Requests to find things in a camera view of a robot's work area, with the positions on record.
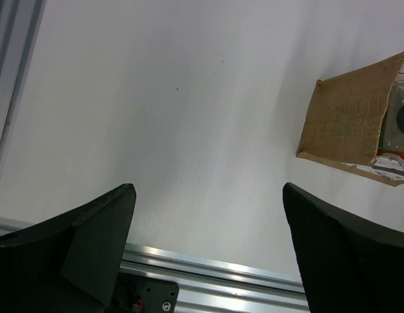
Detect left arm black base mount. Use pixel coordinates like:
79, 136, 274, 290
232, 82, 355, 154
104, 273, 179, 313

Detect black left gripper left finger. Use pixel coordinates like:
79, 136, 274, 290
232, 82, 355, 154
0, 183, 136, 312

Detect burlap canvas tote bag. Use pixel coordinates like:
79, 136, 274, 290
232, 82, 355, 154
296, 52, 404, 186

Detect clear jar with dark lid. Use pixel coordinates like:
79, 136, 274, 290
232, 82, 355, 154
379, 82, 404, 153

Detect aluminium rail frame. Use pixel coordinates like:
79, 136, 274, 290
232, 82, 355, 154
0, 215, 310, 313

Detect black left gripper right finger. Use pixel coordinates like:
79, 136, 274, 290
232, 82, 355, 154
283, 183, 404, 312

